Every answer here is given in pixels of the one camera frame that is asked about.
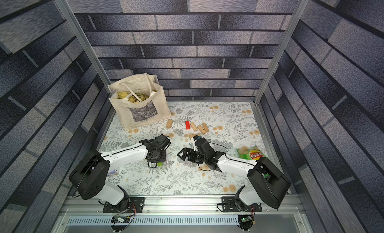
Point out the left circuit board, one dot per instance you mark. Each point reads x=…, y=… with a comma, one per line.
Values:
x=120, y=220

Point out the circuit board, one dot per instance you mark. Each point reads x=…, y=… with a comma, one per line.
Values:
x=245, y=222
x=120, y=220

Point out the purple white small box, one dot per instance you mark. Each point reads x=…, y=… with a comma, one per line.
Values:
x=113, y=172

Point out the natural block beside red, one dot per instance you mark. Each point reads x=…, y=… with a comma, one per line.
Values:
x=193, y=126

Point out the right aluminium frame post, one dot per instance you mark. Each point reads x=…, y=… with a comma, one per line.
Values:
x=281, y=48

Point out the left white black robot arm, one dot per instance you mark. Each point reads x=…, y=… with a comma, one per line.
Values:
x=89, y=176

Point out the red block upper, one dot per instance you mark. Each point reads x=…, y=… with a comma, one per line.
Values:
x=188, y=126

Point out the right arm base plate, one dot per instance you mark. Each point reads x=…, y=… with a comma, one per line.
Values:
x=234, y=205

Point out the beige canvas tote bag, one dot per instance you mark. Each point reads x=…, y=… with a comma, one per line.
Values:
x=152, y=110

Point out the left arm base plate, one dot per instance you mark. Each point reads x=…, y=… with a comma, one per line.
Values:
x=126, y=206

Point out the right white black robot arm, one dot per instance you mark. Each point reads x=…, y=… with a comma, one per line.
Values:
x=268, y=184

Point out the rightmost natural wooden block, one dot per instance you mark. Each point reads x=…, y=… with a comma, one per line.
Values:
x=205, y=127

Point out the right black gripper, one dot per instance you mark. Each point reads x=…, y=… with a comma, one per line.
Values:
x=191, y=154

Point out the right circuit board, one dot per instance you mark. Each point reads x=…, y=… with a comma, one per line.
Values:
x=245, y=222

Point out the natural block numbered 49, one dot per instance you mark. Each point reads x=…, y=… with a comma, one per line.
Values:
x=201, y=129

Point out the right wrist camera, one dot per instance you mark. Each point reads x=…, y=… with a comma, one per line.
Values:
x=196, y=138

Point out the aluminium frame post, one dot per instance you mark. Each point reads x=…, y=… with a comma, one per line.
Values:
x=281, y=48
x=71, y=19

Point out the green chips bag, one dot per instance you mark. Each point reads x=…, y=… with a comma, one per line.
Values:
x=250, y=153

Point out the yellow items inside bag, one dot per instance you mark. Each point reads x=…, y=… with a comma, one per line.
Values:
x=132, y=97

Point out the left aluminium frame post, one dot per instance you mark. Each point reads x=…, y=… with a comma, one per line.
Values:
x=71, y=19

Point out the aluminium front rail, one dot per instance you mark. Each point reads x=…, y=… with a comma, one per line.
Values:
x=178, y=205

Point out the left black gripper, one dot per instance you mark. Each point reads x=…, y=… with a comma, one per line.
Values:
x=164, y=159

